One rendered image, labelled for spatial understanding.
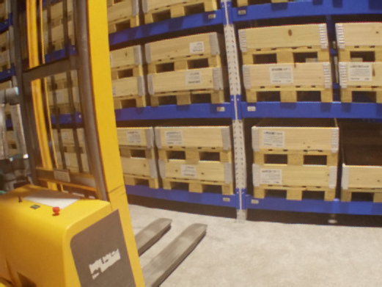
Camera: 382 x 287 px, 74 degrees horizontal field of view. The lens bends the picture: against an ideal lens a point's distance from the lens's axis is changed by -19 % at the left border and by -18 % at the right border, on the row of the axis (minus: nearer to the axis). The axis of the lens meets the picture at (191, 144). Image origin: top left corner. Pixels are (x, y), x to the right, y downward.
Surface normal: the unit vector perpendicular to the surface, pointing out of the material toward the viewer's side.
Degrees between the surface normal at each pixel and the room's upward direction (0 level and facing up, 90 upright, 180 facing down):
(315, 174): 90
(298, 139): 90
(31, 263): 74
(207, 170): 90
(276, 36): 90
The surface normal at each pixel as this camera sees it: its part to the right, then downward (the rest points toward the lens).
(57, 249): -0.46, -0.05
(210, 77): -0.46, 0.23
